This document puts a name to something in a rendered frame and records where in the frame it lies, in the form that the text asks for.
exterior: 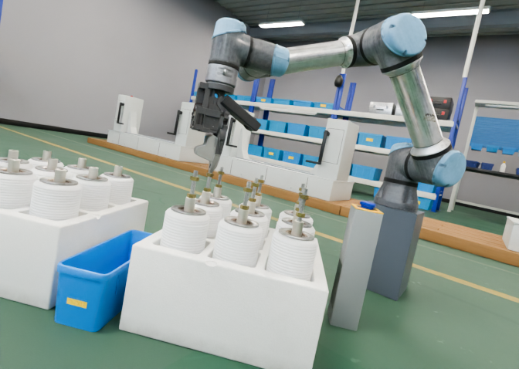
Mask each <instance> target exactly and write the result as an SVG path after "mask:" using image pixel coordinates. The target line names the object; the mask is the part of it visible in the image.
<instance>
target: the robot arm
mask: <svg viewBox="0 0 519 369"><path fill-rule="evenodd" d="M426 40H427V34H426V28H425V26H424V25H423V23H422V21H421V20H420V19H419V18H418V17H416V16H415V15H412V14H410V13H402V14H398V15H394V16H391V17H389V18H387V19H386V20H384V21H382V22H380V23H378V24H375V25H373V26H371V27H368V28H366V29H364V30H362V31H360V32H357V33H355V34H353V35H350V36H342V37H341V38H340V39H339V40H338V41H333V42H322V43H317V44H310V45H305V46H294V47H288V48H285V47H282V46H279V45H278V44H274V43H271V42H267V41H264V40H262V39H257V38H254V37H252V36H248V35H247V34H246V26H245V25H244V23H242V22H240V21H239V20H237V19H231V18H221V19H219V20H218V21H217V22H216V24H215V30H214V33H213V37H212V46H211V51H210V56H209V64H208V68H207V72H206V77H205V81H206V83H203V82H200V83H199V84H198V89H197V93H196V98H195V105H194V108H193V111H192V119H191V124H190V128H191V129H192V130H197V131H200V132H204V133H212V135H207V136H206V137H205V140H204V143H203V144H201V145H198V146H195V148H194V153H195V154H196V155H198V156H199V157H202V158H204V159H206V160H208V161H209V168H210V170H209V173H212V172H213V171H214V170H215V169H216V168H217V166H218V163H219V159H220V157H221V154H222V149H223V147H224V143H225V139H226V132H227V130H228V127H229V115H231V116H233V117H234V118H235V119H236V120H238V121H239V122H240V123H241V124H242V125H243V126H244V127H245V128H246V129H247V130H249V131H251V132H253V131H258V130H259V128H260V127H261V123H260V122H259V121H257V119H256V118H255V117H253V116H251V115H250V114H249V113H248V112H247V111H246V110H244V109H243V108H242V107H241V106H240V105H239V104H238V103H237V102H236V101H235V100H233V99H232V98H231V97H230V96H229V95H233V94H234V89H233V88H235V87H236V81H237V77H239V78H240V79H241V80H243V81H246V82H251V81H254V80H257V79H262V78H267V77H271V76H277V77H281V76H282V75H285V74H291V73H299V72H305V71H310V70H315V69H324V68H329V67H335V66H340V67H341V68H343V69H346V68H351V67H362V66H377V65H379V67H380V70H381V72H382V74H384V75H386V76H388V77H389V79H390V81H391V84H392V87H393V90H394V92H395V96H396V98H397V101H398V103H399V107H400V109H401V111H402V115H403V118H404V121H405V124H406V126H407V129H408V132H409V135H410V137H411V140H412V143H397V144H393V145H392V147H391V150H390V152H389V154H388V163H387V167H386V170H385V176H384V180H383V183H382V186H381V187H380V188H379V190H378V192H377V193H376V195H375V198H374V203H377V204H380V205H384V206H387V207H390V208H396V209H399V210H403V211H408V212H417V211H418V208H419V203H418V195H417V188H418V184H419V182H420V183H424V184H428V185H434V186H436V187H445V188H448V187H451V186H454V185H455V184H456V183H457V182H458V181H459V180H460V179H461V178H462V176H463V173H464V172H465V170H466V158H465V156H464V154H463V153H462V152H459V151H457V150H454V149H453V147H452V144H451V142H450V140H449V139H447V138H445V137H443V135H442V132H441V130H440V127H439V122H438V120H437V117H436V113H435V110H434V108H433V104H432V101H431V99H430V95H429V91H428V89H427V86H426V82H425V80H424V77H423V74H422V70H421V67H420V65H419V64H420V62H421V60H422V58H423V54H422V50H423V49H424V47H425V45H426V42H425V41H426ZM215 94H217V96H218V97H217V98H216V97H215ZM225 95H227V96H225Z"/></svg>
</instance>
